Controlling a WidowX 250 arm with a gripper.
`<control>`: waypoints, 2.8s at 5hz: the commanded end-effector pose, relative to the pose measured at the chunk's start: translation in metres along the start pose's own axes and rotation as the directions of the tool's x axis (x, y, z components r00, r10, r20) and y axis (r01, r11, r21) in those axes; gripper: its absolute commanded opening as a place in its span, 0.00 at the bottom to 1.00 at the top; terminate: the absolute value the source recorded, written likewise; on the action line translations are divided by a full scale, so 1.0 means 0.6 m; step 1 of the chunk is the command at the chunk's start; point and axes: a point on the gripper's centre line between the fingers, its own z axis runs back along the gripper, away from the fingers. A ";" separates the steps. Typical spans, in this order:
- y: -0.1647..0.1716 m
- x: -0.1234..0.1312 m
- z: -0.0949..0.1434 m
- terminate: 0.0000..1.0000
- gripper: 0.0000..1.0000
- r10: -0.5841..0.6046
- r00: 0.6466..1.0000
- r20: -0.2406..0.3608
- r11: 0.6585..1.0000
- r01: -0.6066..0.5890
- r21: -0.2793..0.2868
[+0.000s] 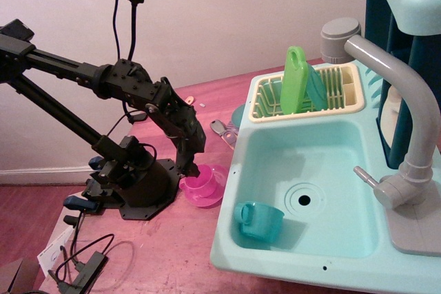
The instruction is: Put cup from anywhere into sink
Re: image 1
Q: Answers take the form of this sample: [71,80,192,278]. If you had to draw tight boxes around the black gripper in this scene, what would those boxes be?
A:
[145,92,206,178]

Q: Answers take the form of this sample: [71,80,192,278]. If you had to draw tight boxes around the pink plastic cup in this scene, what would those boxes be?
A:
[179,165,225,200]

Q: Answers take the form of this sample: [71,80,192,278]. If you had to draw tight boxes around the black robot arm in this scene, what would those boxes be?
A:
[1,19,206,177]

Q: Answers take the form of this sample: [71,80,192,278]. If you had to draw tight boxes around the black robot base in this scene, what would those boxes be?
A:
[82,136,181,220]

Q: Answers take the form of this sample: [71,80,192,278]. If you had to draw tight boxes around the teal bowl behind sink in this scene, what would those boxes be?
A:
[231,104,245,130]

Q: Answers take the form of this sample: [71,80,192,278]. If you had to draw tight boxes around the teal plastic cup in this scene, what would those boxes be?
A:
[234,201,285,243]

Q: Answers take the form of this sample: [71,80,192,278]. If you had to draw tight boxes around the light teal toy sink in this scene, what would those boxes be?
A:
[210,61,440,293]

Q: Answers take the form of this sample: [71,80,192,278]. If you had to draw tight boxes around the pink plastic saucer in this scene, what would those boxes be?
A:
[179,165,228,208]

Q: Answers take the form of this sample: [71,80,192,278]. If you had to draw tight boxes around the grey toy utensil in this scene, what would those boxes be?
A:
[210,119,238,149]

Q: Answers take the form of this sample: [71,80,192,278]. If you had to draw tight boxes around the blue clamp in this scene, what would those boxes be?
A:
[63,196,99,213]

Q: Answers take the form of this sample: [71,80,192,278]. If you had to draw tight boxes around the green plastic cutting board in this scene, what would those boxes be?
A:
[280,46,308,115]

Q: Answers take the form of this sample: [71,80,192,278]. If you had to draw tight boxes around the black usb hub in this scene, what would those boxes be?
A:
[66,251,108,294]

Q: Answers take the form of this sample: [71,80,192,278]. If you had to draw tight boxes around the teal plastic plate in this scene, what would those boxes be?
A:
[306,64,328,110]

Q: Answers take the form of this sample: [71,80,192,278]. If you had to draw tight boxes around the white paper sheet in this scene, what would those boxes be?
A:
[37,207,80,277]

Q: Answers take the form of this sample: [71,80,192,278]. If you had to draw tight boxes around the cream dish rack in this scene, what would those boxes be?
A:
[247,63,365,123]

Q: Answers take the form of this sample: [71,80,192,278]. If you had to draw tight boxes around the grey toy faucet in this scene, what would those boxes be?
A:
[320,17,440,256]

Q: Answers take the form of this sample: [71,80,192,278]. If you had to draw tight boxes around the dark teal toy cabinet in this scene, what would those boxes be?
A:
[365,0,440,169]

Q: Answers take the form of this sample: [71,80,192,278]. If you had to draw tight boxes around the black hub cable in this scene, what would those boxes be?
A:
[48,211,135,283]

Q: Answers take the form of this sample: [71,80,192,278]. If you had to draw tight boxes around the black camera cable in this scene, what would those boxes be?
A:
[110,0,122,61]

